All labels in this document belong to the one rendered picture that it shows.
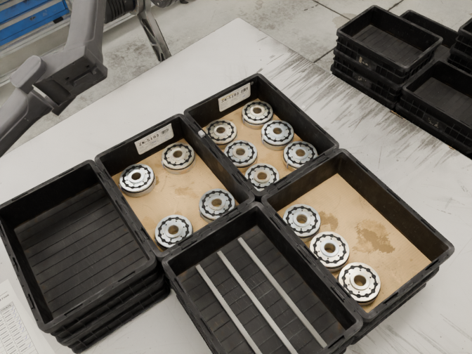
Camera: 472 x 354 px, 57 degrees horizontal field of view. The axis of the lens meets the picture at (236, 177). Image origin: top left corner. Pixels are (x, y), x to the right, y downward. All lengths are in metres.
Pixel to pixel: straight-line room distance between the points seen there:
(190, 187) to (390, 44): 1.42
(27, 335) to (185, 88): 1.03
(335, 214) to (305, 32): 2.13
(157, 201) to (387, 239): 0.65
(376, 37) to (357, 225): 1.35
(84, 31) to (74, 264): 0.64
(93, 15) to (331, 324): 0.87
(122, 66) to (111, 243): 1.98
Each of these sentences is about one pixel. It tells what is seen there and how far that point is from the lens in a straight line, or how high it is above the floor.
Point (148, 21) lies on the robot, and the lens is 2.06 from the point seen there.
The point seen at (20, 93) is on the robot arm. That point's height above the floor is 1.35.
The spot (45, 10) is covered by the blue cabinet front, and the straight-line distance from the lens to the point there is 3.04.
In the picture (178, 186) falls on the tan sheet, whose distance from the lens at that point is 1.32.
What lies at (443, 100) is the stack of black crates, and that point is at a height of 0.38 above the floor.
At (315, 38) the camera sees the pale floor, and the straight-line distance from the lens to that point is 3.18.
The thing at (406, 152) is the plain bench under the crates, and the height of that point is 0.70.
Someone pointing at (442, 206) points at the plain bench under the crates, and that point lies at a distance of 1.52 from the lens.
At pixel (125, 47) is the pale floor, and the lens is 3.25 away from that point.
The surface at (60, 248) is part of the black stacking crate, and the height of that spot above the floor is 0.83.
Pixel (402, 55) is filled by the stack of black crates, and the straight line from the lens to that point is 2.33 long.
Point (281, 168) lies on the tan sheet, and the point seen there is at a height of 0.83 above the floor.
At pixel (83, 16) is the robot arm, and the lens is 0.95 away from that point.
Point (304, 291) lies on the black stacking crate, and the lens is 1.15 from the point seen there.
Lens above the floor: 1.90
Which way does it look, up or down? 54 degrees down
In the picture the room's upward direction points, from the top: 5 degrees counter-clockwise
